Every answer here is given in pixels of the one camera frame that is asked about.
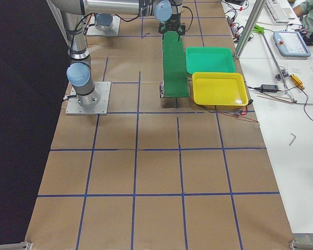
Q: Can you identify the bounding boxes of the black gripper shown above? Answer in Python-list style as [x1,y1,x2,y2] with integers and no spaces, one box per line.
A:
[158,20,186,35]

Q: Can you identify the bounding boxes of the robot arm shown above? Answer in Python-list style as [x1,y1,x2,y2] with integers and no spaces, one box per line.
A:
[81,1,186,37]
[47,1,101,107]

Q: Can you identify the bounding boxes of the green plastic tray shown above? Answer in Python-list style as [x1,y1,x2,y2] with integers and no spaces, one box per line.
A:
[186,47,236,74]

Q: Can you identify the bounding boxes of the green conveyor belt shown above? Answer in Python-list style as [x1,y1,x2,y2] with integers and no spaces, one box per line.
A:
[160,31,190,98]

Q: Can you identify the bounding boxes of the yellow plastic tray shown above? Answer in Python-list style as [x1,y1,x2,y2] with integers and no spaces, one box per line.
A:
[192,72,249,106]

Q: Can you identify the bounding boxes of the white keyboard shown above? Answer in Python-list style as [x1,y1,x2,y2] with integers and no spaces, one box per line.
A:
[265,0,290,25]

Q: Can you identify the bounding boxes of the black power adapter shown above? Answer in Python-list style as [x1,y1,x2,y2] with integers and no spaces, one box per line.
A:
[260,84,279,93]

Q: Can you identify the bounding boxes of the teach pendant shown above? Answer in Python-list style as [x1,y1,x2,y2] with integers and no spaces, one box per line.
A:
[273,31,311,58]

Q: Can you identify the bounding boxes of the hex key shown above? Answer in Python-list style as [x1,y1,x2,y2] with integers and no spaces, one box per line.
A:
[289,133,296,146]

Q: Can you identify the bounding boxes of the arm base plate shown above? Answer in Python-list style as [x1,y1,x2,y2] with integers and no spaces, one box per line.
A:
[65,82,112,115]
[87,16,121,36]

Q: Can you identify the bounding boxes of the metal rod with green handle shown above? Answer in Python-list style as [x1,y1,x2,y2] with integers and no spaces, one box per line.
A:
[252,23,297,104]

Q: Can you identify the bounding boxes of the aluminium frame post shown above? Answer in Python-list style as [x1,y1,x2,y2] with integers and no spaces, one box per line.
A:
[234,0,266,59]

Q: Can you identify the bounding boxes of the red black wire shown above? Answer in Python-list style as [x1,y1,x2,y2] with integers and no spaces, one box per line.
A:
[210,98,259,123]

